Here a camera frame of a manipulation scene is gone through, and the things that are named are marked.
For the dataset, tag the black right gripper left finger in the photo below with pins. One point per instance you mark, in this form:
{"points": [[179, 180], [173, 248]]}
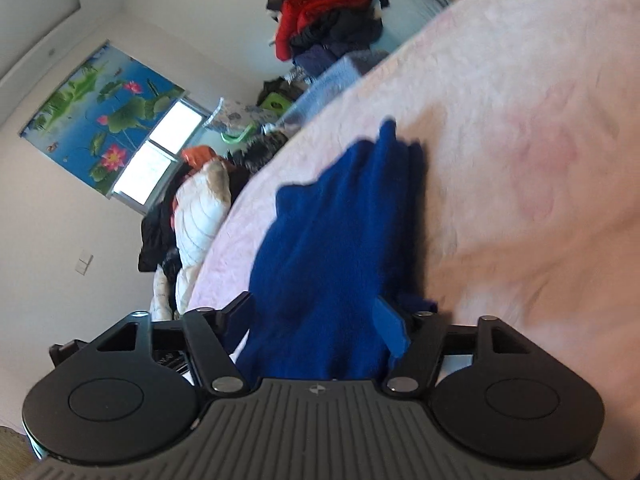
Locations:
{"points": [[139, 387]]}

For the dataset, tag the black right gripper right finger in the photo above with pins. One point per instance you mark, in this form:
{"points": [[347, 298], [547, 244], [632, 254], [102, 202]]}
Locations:
{"points": [[490, 390]]}

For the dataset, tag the blue fleece garment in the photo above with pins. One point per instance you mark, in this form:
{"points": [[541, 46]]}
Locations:
{"points": [[339, 248]]}

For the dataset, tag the dark clothes pile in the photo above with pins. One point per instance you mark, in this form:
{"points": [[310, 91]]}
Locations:
{"points": [[324, 42]]}

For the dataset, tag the black garment hanging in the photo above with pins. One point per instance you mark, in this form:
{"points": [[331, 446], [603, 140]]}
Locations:
{"points": [[157, 233]]}

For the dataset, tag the bright window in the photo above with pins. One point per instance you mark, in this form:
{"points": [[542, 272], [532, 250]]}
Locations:
{"points": [[145, 177]]}

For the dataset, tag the orange garment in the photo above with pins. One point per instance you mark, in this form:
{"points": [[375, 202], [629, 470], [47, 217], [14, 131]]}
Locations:
{"points": [[198, 156]]}

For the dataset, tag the leopard print garment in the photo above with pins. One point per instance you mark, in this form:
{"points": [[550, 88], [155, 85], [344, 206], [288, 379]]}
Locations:
{"points": [[258, 152]]}

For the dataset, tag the green plastic hanger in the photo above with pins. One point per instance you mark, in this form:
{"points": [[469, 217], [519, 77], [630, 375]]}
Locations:
{"points": [[236, 136]]}

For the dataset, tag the floral pillow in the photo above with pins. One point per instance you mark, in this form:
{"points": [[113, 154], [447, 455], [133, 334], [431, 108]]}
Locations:
{"points": [[233, 118]]}

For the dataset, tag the pink floral bed sheet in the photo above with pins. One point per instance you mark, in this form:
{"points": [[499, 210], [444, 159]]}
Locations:
{"points": [[529, 111]]}

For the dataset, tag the green plastic stool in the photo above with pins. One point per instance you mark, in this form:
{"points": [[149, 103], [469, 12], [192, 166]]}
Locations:
{"points": [[276, 102]]}

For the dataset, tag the light blue fleece blanket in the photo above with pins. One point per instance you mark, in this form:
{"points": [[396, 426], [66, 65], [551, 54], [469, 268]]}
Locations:
{"points": [[329, 86]]}

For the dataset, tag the red jacket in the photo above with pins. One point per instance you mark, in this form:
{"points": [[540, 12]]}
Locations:
{"points": [[297, 14]]}

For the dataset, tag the light blue pillow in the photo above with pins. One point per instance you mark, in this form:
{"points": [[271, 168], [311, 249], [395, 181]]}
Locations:
{"points": [[403, 19]]}

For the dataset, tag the white wall switch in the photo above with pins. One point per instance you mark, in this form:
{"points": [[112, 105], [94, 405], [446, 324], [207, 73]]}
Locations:
{"points": [[84, 260]]}

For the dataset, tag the lotus flower wall poster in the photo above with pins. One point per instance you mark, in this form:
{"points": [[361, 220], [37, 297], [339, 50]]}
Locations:
{"points": [[97, 119]]}

